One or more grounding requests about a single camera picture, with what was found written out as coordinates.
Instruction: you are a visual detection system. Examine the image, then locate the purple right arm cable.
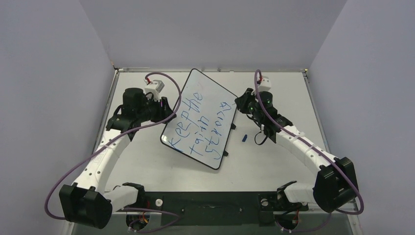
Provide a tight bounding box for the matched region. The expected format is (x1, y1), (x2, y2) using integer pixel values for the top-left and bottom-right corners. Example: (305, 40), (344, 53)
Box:
(254, 69), (365, 234)

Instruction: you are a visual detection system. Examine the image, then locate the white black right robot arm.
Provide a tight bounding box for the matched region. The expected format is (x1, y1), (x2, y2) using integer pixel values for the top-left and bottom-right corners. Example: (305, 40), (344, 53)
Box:
(235, 88), (362, 213)

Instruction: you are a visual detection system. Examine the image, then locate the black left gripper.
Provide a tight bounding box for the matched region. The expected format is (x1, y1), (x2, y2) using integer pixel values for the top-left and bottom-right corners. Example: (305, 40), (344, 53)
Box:
(137, 94), (176, 124)

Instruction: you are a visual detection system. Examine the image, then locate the black framed whiteboard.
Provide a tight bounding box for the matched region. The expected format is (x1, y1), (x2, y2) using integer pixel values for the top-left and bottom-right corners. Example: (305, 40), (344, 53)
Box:
(161, 69), (236, 170)

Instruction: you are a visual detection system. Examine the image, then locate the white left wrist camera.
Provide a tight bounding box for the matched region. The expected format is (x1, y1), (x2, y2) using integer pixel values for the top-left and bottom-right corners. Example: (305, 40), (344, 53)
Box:
(144, 78), (165, 102)

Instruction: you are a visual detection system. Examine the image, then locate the aluminium front frame rail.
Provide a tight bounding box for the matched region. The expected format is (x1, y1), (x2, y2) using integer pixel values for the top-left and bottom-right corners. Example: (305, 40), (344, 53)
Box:
(67, 201), (360, 215)

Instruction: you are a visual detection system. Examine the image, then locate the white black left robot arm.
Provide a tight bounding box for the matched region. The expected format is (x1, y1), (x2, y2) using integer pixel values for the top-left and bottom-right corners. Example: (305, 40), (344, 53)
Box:
(59, 88), (176, 229)

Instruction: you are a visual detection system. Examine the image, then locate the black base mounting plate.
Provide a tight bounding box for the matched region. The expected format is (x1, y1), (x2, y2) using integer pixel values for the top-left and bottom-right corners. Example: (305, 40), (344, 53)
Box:
(131, 191), (309, 226)

